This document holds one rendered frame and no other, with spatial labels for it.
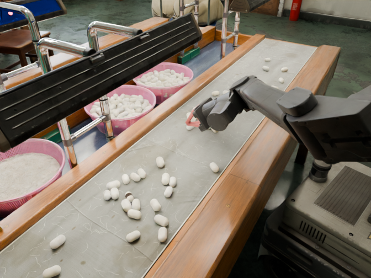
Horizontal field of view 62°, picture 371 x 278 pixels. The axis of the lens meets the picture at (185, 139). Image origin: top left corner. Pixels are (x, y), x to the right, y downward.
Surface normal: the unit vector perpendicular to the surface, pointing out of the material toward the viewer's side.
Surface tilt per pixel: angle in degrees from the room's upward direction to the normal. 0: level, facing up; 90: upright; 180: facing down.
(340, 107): 41
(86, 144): 0
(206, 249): 0
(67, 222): 0
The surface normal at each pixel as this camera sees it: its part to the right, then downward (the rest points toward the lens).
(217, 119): -0.44, 0.60
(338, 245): -0.70, 0.41
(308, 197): 0.00, -0.81
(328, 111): -0.62, -0.74
